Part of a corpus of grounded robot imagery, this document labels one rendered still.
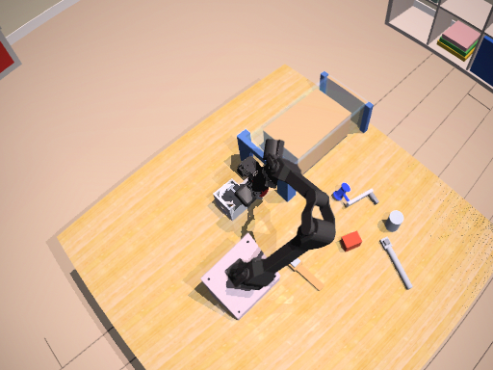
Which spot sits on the grey cylinder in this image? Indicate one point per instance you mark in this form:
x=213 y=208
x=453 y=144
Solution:
x=394 y=221

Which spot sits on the blue-handled crank handle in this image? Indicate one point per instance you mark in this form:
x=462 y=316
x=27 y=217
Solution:
x=346 y=188

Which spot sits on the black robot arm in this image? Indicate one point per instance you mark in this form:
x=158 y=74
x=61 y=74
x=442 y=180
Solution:
x=312 y=233

